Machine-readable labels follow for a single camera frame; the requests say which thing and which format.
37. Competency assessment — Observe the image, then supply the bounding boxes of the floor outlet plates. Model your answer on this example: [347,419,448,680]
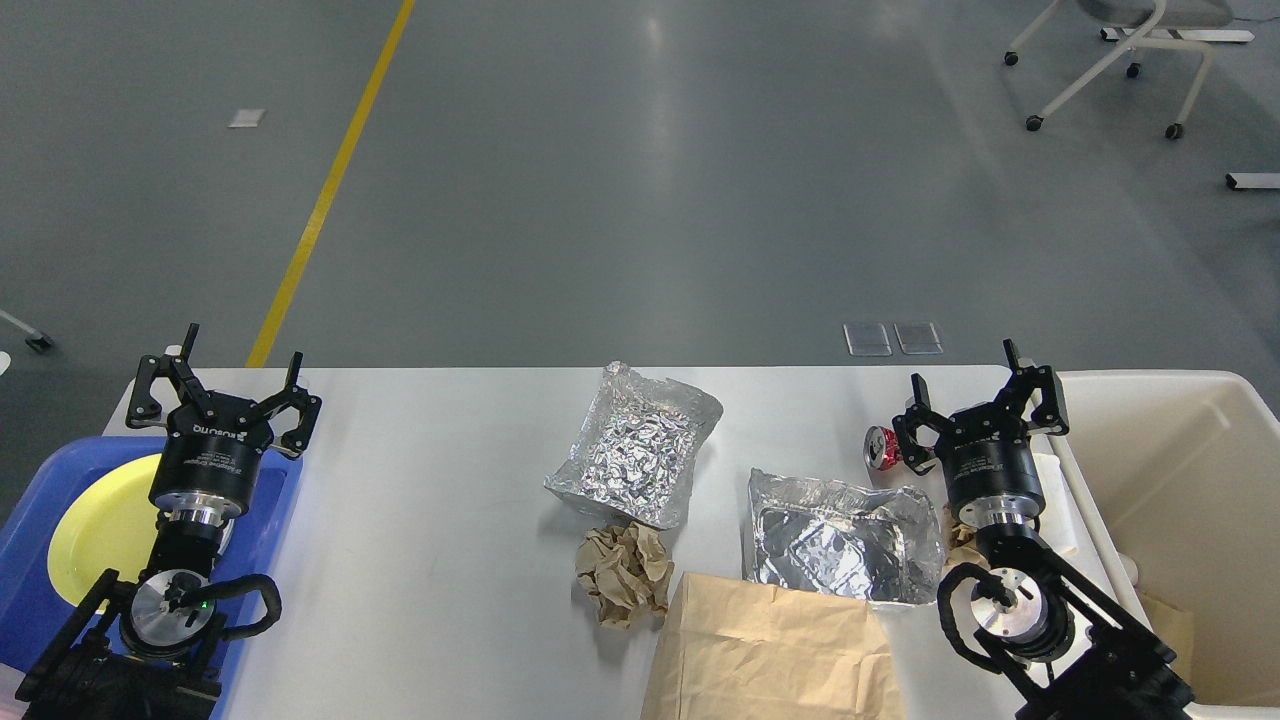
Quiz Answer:
[842,322,945,357]

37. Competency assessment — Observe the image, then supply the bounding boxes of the crumpled foil tray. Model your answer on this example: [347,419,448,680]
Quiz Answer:
[543,361,724,530]

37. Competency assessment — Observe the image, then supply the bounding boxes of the cream plastic bin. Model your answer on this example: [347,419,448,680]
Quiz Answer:
[1034,370,1279,719]

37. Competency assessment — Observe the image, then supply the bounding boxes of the small crumpled brown paper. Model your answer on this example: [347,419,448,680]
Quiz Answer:
[942,505,991,574]

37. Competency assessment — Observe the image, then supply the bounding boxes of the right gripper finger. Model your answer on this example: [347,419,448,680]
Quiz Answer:
[892,374,948,477]
[1004,340,1070,436]

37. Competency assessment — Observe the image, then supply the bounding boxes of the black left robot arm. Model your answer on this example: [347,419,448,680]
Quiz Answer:
[15,324,323,719]

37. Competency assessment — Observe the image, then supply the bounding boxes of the flattened foil tray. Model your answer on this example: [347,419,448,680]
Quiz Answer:
[742,468,946,605]

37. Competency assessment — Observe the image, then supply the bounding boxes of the white bar on floor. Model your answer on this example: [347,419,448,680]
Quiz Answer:
[1224,172,1280,191]

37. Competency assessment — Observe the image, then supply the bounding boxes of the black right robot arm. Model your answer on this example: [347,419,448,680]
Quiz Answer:
[892,340,1193,719]

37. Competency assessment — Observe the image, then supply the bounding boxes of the crumpled brown paper ball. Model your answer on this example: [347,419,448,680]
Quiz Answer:
[575,521,675,630]

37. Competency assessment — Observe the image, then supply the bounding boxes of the blue plastic tray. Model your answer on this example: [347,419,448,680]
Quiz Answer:
[3,436,301,719]

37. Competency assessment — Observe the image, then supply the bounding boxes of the white chair leg left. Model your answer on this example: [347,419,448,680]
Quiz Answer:
[0,309,55,354]

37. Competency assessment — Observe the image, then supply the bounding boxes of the brown paper bag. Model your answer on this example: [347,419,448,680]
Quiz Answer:
[641,573,906,719]

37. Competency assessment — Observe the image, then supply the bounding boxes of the white office chair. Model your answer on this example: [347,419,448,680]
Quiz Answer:
[1020,1,1258,142]

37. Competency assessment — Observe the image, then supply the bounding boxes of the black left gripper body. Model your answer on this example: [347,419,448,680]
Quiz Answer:
[148,407,273,518]

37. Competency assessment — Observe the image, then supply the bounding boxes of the yellow-green plastic plate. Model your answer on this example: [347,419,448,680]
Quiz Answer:
[46,452,236,609]

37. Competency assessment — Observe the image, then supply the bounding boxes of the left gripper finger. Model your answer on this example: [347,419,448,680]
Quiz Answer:
[239,352,323,460]
[125,323,216,430]

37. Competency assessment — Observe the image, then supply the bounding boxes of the crushed red soda can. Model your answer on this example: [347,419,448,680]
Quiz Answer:
[863,425,902,471]

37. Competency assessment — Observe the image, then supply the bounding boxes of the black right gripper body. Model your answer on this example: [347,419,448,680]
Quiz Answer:
[945,405,1046,527]

